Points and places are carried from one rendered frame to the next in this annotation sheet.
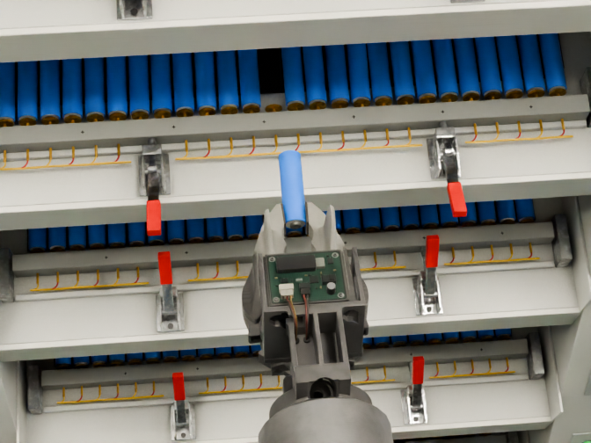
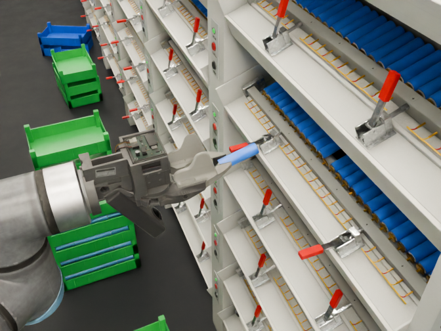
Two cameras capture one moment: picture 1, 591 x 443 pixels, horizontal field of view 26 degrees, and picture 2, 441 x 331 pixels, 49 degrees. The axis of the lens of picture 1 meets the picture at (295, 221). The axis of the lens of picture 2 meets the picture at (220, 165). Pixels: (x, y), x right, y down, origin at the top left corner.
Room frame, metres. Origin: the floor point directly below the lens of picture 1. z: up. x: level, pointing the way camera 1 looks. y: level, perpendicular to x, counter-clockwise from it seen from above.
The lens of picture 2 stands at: (0.53, -0.55, 1.50)
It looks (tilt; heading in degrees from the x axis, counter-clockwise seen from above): 39 degrees down; 74
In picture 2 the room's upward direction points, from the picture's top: straight up
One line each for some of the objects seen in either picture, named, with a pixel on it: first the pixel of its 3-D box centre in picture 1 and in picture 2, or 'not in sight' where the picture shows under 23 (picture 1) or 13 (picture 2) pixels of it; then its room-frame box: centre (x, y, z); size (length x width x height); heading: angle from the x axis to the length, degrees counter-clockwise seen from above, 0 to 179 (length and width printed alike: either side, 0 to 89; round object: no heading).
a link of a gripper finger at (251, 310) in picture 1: (273, 302); not in sight; (0.60, 0.02, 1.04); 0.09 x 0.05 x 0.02; 10
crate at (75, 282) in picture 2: not in sight; (95, 253); (0.41, 0.79, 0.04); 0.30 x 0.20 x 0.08; 7
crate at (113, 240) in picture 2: not in sight; (88, 225); (0.41, 0.79, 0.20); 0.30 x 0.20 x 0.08; 7
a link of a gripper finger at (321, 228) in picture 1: (327, 234); (203, 167); (0.65, -0.02, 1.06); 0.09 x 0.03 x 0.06; 1
